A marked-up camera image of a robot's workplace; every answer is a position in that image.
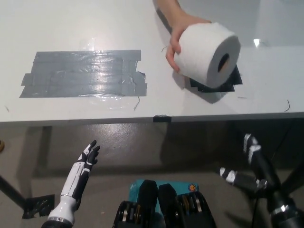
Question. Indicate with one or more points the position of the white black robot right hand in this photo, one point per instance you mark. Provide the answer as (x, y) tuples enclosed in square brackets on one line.
[(266, 173)]

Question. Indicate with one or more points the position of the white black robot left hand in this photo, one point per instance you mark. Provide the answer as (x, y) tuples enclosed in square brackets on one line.
[(76, 175)]

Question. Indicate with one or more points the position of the person's bare hand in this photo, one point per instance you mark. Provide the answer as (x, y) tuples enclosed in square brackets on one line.
[(174, 45)]

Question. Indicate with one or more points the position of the white toilet paper roll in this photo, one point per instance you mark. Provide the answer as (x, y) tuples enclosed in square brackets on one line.
[(202, 54)]

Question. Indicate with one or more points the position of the black ribbed robot body block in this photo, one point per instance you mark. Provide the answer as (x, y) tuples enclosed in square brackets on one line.
[(142, 209), (190, 211)]

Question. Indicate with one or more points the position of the teal robot body top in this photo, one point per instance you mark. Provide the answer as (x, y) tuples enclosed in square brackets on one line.
[(185, 187)]

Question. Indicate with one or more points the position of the black diagonal table strut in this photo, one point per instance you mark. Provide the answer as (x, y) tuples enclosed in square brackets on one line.
[(12, 191)]

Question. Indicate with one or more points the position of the black tape square patch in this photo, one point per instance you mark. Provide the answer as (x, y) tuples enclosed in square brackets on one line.
[(235, 79)]

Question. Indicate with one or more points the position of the brown round object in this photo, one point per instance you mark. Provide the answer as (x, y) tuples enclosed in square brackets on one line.
[(1, 145)]

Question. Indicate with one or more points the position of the grey duct tape patch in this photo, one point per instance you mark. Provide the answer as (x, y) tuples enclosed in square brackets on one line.
[(83, 73)]

